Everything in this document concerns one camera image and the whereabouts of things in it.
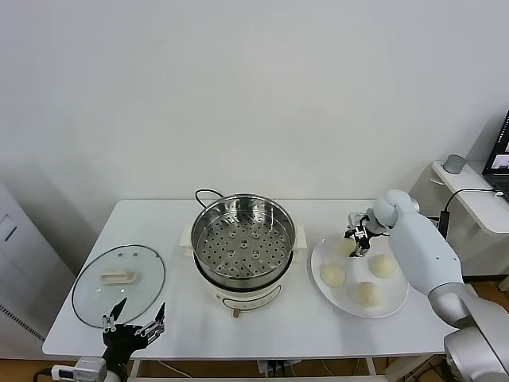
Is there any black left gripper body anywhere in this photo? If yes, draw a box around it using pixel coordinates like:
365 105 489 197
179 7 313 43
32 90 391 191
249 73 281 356
102 322 145 369

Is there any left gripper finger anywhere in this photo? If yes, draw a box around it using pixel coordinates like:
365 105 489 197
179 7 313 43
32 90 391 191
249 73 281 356
134 301 167 342
101 297 128 332

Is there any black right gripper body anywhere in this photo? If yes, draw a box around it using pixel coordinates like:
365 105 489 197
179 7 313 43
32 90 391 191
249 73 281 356
353 216 377 244

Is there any white steamed baozi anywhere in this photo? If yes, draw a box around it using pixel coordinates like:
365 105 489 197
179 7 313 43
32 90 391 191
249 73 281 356
368 254 398 279
356 281 386 310
320 263 347 288
336 238 357 258

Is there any perforated steel steamer basket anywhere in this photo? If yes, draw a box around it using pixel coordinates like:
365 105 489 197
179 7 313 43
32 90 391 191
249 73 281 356
190 193 297 282

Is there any glass pot lid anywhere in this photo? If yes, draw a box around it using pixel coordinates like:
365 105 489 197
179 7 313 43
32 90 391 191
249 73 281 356
71 244 166 329

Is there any white round plate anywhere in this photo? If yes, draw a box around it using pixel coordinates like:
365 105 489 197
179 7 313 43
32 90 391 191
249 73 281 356
310 234 410 319

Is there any white electric cooking pot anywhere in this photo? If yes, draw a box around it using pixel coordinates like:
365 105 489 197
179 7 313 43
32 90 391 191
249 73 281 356
181 222 309 320

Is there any white cabinet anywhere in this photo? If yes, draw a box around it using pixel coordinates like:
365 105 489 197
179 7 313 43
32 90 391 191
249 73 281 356
0 181 76 361

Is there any white side desk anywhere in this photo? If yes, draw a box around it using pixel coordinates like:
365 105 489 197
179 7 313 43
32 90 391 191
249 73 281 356
409 160 509 287

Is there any white power strip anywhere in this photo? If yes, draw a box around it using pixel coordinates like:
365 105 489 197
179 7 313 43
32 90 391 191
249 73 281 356
256 357 303 375

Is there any black laptop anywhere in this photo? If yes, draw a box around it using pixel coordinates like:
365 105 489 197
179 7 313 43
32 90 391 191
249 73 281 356
481 109 509 208

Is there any white table frame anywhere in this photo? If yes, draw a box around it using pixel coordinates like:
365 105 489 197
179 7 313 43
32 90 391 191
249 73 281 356
126 356 377 382

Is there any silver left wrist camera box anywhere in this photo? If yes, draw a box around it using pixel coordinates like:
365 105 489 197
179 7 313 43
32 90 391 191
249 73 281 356
51 356 108 382

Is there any black laptop cable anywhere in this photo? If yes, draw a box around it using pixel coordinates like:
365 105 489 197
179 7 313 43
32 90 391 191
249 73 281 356
443 187 506 214

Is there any black pot power cord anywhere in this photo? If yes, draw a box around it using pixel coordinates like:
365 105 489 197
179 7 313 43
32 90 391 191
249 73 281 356
194 189 226 212

